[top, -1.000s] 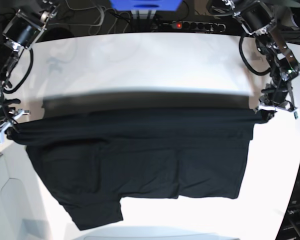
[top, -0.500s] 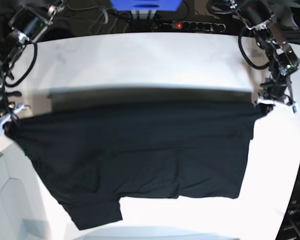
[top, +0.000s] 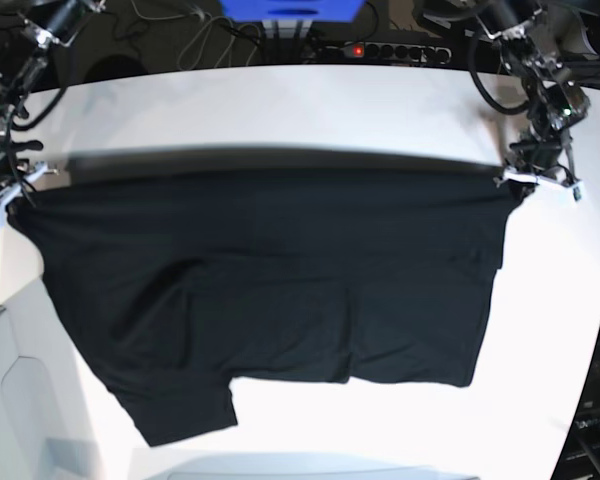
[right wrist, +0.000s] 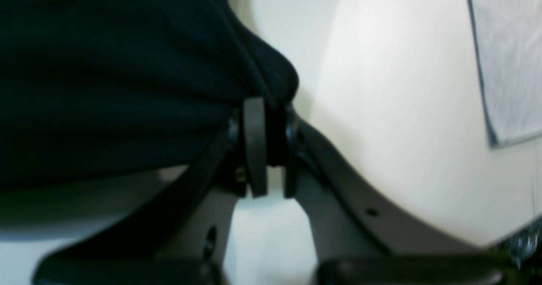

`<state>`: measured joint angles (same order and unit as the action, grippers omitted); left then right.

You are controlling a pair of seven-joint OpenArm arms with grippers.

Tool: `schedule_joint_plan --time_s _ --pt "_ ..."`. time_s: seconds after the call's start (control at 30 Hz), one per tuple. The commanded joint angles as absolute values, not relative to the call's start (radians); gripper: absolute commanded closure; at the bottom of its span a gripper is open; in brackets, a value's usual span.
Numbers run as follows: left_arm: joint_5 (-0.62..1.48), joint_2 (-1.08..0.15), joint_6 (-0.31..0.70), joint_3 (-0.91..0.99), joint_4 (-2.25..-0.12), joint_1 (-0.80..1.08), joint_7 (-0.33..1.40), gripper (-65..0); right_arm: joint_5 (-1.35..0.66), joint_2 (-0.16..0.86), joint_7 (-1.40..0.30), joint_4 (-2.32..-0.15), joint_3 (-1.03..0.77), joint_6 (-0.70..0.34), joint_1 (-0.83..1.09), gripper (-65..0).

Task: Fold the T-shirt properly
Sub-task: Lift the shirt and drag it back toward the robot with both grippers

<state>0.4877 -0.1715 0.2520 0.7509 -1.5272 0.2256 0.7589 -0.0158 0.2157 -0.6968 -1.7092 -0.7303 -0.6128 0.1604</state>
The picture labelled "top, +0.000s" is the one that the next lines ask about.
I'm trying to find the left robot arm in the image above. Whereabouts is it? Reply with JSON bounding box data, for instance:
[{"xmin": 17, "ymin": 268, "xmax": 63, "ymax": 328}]
[{"xmin": 416, "ymin": 1, "xmax": 590, "ymax": 202}]

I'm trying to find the blue box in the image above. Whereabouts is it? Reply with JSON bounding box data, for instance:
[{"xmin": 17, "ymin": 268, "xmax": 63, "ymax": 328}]
[{"xmin": 220, "ymin": 0, "xmax": 365, "ymax": 22}]

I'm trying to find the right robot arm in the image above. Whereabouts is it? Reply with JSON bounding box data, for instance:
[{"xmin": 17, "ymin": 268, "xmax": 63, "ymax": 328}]
[{"xmin": 0, "ymin": 0, "xmax": 106, "ymax": 204}]

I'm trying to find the black T-shirt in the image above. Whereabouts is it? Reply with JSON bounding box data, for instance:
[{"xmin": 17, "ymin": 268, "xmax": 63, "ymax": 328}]
[{"xmin": 8, "ymin": 169, "xmax": 524, "ymax": 447}]

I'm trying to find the black power strip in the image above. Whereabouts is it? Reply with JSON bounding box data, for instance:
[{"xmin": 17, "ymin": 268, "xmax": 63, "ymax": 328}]
[{"xmin": 327, "ymin": 42, "xmax": 453, "ymax": 66}]

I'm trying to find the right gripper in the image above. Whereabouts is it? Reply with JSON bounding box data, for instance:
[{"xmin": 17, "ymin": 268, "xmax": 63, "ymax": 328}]
[{"xmin": 0, "ymin": 159, "xmax": 59, "ymax": 207}]

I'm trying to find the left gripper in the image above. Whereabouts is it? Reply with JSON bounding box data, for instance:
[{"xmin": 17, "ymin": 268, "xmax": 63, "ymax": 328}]
[{"xmin": 494, "ymin": 128, "xmax": 582, "ymax": 198}]

